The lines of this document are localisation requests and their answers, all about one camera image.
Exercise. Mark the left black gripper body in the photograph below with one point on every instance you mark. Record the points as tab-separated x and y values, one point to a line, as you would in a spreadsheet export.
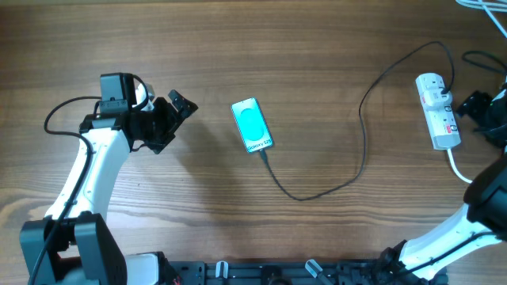
158	123

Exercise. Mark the white power strip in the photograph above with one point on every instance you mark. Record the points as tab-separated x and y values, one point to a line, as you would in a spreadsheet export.
441	123

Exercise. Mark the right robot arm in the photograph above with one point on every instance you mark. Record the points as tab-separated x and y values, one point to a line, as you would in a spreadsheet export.
480	222

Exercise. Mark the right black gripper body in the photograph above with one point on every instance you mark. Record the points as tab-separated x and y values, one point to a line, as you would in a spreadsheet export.
479	104

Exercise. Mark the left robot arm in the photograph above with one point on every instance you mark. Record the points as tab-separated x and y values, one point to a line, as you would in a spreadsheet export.
72	244

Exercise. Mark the blue Galaxy smartphone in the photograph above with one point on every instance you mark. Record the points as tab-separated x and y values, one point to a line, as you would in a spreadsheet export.
252	125

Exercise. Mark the black mounting rail base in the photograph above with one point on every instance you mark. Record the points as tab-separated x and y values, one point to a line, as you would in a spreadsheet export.
353	272

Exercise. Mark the white charger plug adapter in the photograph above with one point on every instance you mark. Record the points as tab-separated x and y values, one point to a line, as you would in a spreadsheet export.
433	99

